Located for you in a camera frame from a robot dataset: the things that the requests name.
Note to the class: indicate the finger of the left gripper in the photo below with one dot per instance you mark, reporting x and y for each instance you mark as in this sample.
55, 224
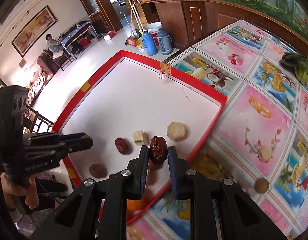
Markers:
52, 153
58, 137

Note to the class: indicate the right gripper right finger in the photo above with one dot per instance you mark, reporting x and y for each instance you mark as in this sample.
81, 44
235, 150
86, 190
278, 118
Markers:
181, 184

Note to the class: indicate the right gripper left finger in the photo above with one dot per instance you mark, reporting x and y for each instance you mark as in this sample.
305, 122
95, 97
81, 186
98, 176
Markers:
137, 180

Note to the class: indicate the red date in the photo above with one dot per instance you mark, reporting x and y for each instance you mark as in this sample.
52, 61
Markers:
158, 150
123, 146

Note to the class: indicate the orange tangerine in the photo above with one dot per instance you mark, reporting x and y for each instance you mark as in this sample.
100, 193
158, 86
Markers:
136, 205

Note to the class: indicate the beige cube cake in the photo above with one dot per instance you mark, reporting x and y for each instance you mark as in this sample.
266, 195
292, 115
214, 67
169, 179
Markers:
140, 138

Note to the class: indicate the brown longan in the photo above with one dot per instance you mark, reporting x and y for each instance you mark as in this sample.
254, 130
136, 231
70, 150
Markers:
98, 171
261, 185

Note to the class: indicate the beige round cake piece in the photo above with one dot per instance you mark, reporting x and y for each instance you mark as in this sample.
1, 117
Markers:
176, 131

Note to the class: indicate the person's left hand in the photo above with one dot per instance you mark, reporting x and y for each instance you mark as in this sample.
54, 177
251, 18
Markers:
10, 189

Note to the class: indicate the framed painting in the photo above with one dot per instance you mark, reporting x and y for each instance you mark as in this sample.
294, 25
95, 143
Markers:
33, 30

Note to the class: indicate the seated person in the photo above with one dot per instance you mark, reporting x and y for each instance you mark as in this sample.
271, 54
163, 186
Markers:
54, 47

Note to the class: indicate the red white tray box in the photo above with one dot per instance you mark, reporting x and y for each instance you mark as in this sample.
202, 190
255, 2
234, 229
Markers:
125, 95

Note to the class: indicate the dark side table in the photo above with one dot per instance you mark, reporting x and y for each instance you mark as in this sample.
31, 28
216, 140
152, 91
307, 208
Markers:
75, 34

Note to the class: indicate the fruit pattern tablecloth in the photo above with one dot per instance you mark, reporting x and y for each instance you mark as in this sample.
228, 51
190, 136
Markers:
266, 105

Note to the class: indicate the grey blue thermos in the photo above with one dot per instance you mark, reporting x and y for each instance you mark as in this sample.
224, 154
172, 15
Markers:
165, 42

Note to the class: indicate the broom and dustpan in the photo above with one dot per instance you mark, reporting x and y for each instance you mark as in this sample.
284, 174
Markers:
135, 38

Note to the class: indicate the wooden cabinet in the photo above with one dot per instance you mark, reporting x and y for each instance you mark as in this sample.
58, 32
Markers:
188, 20

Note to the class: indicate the green bok choy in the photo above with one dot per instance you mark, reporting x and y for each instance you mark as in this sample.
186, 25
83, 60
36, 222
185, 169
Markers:
298, 63

